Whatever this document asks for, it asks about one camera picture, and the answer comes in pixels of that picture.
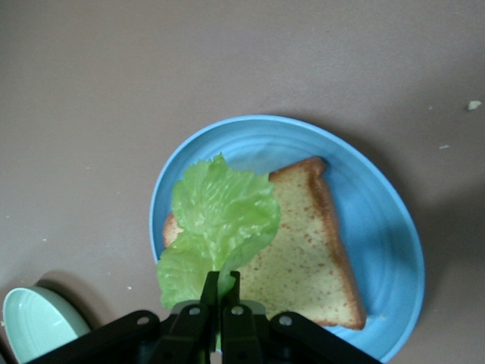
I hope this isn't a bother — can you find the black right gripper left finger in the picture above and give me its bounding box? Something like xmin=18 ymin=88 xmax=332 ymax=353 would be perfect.
xmin=30 ymin=271 xmax=220 ymax=364

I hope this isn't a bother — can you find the brown bread slice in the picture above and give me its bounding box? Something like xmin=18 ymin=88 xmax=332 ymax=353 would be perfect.
xmin=162 ymin=155 xmax=368 ymax=331

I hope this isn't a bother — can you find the blue round plate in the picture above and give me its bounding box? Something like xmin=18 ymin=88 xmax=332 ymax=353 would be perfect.
xmin=149 ymin=115 xmax=426 ymax=364

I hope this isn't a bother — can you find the light green round plate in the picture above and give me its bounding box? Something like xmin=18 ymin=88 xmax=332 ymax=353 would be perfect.
xmin=2 ymin=287 xmax=92 ymax=364

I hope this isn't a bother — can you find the green lettuce leaf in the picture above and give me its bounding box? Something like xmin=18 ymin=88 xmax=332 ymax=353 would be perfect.
xmin=155 ymin=152 xmax=282 ymax=309

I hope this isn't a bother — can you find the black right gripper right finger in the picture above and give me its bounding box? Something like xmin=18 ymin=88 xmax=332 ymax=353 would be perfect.
xmin=221 ymin=271 xmax=383 ymax=364

